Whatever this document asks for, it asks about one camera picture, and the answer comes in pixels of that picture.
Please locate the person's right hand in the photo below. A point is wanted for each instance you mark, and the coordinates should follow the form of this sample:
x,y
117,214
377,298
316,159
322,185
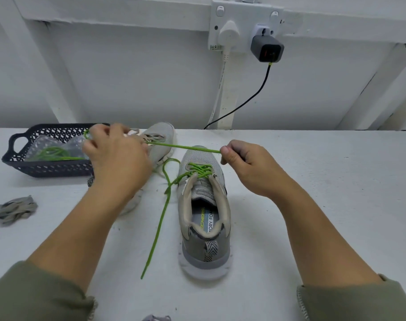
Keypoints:
x,y
256,167

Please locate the person's left hand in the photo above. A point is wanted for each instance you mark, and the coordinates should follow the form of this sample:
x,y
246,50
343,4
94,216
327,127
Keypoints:
x,y
119,158

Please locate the beige shoelace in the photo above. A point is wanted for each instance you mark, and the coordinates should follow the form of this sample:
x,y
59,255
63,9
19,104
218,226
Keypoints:
x,y
12,210
155,137

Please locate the gray sneaker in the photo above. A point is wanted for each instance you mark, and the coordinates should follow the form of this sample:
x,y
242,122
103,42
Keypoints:
x,y
203,254
161,133

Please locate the green shoelace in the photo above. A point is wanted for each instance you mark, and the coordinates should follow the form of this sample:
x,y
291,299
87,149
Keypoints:
x,y
52,153
200,171

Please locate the clear plastic bag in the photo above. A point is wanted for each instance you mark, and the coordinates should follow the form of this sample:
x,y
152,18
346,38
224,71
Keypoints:
x,y
56,147

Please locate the person's left forearm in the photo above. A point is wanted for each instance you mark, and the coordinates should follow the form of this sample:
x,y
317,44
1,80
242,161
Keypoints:
x,y
49,264

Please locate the person's right forearm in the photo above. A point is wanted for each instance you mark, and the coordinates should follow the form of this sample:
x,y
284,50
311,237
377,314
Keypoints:
x,y
337,264

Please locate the dark plastic lattice basket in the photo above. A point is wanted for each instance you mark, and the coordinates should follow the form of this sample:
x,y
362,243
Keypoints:
x,y
15,163

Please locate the gray charger adapter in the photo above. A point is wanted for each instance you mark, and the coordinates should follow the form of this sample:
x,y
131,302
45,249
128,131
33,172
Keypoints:
x,y
267,47

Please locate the white plug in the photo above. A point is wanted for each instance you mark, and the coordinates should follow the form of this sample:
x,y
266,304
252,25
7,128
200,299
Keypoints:
x,y
230,33

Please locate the gray patterned garment piece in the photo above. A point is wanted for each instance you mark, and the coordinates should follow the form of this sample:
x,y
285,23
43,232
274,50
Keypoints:
x,y
156,318

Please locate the white wall socket plate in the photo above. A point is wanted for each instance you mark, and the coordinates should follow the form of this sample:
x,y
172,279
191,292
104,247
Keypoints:
x,y
246,13

